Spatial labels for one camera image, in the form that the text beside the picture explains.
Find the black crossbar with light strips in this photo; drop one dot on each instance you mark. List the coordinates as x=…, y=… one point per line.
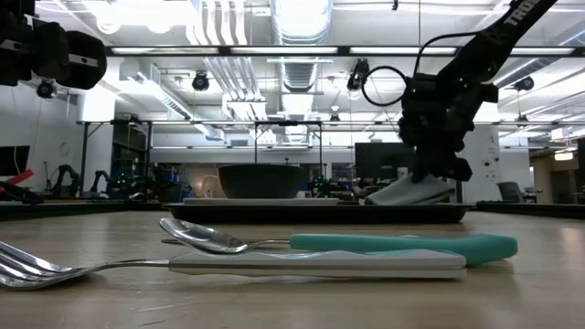
x=343, y=50

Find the black bowl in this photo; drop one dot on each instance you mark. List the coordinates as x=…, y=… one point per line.
x=260, y=182

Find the black ceiling-hung camera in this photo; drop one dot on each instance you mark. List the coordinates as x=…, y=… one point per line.
x=524, y=83
x=358, y=73
x=200, y=82
x=45, y=89

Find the grey cloth napkin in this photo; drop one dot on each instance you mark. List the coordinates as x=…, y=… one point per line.
x=402, y=194

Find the dark wall screen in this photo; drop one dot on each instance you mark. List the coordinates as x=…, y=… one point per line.
x=13, y=160

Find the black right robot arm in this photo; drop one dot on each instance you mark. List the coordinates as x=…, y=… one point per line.
x=503, y=27

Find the background black robot arm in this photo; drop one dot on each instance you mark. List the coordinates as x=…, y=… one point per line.
x=61, y=171
x=101, y=177

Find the black background rig frame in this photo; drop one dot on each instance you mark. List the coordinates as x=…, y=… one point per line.
x=85, y=160

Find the black serving tray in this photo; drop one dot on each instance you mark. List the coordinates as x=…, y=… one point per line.
x=320, y=215

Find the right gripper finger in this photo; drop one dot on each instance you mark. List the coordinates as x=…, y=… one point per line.
x=422, y=164
x=454, y=170

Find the silver ceiling duct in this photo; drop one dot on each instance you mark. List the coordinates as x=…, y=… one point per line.
x=301, y=68

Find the black computer monitor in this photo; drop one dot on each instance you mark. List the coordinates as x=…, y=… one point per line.
x=379, y=160

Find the grey office chair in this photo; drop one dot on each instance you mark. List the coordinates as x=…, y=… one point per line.
x=508, y=191

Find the white building pillar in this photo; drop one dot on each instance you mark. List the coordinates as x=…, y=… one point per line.
x=484, y=160

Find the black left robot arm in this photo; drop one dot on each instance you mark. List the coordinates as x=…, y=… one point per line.
x=50, y=50

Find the red angled bar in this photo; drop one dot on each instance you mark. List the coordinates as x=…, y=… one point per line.
x=20, y=176

